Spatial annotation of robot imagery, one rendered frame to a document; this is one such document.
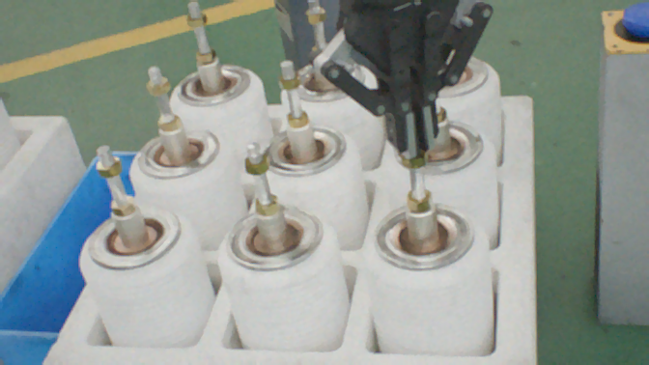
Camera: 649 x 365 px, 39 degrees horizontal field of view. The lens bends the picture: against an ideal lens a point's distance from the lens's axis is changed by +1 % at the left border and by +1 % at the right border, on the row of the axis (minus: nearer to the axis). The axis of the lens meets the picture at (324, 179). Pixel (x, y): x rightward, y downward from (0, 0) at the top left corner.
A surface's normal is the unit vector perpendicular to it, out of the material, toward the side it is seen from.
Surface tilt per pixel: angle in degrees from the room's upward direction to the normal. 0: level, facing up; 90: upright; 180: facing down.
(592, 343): 0
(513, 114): 0
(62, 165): 90
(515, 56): 0
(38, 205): 90
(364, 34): 90
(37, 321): 88
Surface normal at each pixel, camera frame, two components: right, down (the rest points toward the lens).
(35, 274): 0.96, -0.03
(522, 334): -0.15, -0.80
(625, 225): -0.18, 0.60
